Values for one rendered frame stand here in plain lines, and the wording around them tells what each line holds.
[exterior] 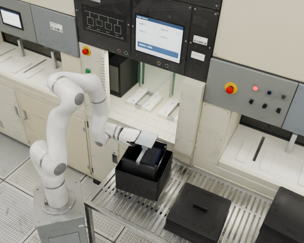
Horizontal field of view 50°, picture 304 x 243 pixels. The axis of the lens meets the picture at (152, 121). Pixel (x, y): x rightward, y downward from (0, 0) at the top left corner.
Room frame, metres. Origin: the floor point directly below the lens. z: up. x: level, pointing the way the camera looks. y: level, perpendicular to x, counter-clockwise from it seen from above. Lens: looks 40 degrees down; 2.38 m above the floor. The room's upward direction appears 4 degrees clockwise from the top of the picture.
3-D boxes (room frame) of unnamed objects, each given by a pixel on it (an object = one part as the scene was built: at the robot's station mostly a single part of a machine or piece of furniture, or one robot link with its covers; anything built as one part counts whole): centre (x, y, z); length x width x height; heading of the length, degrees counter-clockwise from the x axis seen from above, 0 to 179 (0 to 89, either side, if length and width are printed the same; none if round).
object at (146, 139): (1.36, 0.03, 0.96); 0.24 x 0.20 x 0.32; 162
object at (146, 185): (1.36, 0.03, 0.85); 0.28 x 0.28 x 0.17; 72
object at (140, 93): (2.03, 0.07, 0.89); 0.22 x 0.21 x 0.04; 153
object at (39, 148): (1.17, 0.54, 1.07); 0.19 x 0.12 x 0.24; 48
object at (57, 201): (1.15, 0.52, 0.85); 0.19 x 0.19 x 0.18
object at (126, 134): (1.39, 0.13, 1.09); 0.11 x 0.10 x 0.07; 72
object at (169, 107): (1.91, -0.18, 0.89); 0.22 x 0.21 x 0.04; 153
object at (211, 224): (1.09, -0.29, 0.83); 0.29 x 0.29 x 0.13; 65
